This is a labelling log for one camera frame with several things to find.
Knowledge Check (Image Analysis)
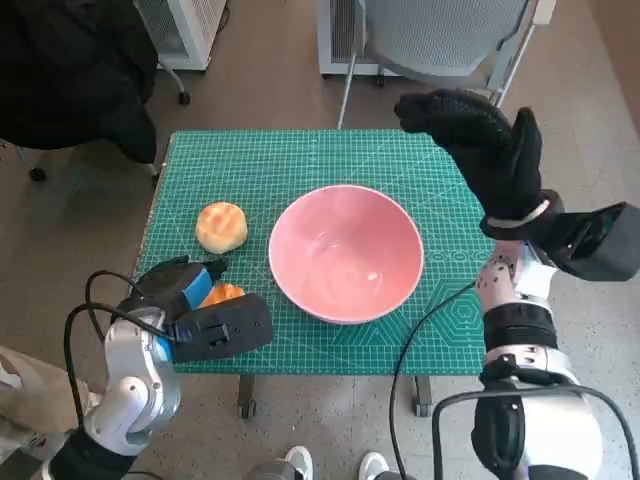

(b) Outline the green cutting mat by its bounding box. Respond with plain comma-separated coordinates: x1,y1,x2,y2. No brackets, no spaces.
137,130,499,375

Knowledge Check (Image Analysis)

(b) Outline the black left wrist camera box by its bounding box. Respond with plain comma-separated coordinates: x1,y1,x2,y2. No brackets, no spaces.
169,293,275,362

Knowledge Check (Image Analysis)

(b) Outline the grey mesh chair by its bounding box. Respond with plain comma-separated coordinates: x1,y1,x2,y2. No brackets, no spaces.
337,0,544,131

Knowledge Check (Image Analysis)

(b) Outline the white grille cabinet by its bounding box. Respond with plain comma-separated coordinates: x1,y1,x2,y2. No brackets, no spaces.
133,0,229,71

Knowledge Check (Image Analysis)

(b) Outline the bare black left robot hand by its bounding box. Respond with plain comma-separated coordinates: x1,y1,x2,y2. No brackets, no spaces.
134,255,229,321

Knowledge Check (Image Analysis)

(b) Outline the round toy bread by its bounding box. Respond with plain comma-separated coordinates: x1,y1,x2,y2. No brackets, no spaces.
195,201,250,253

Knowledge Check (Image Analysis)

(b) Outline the rectangular toy bread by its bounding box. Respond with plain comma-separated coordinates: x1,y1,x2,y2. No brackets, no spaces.
199,283,246,307

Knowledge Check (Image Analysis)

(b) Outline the black right arm loop cable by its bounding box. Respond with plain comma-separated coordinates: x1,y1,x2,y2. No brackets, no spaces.
431,388,640,480

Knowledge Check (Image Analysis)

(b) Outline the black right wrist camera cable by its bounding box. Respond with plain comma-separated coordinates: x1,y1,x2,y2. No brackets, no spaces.
388,279,479,480

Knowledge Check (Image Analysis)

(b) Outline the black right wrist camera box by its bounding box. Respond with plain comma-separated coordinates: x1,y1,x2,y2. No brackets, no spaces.
542,202,640,282

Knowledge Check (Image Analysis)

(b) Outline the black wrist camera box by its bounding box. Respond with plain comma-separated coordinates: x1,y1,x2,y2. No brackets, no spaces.
542,202,640,282
169,293,275,362

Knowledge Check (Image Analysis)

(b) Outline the pink bowl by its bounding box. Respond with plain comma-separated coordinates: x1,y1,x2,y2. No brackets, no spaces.
268,183,425,325

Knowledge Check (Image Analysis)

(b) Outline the white air purifier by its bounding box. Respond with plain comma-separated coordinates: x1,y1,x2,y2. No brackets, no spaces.
317,0,401,79

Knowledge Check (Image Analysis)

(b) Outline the white shoe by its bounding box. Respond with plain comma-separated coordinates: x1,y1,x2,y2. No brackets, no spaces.
284,445,315,480
359,451,391,480

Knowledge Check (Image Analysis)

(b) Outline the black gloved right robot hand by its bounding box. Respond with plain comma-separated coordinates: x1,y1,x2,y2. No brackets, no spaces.
393,88,546,221

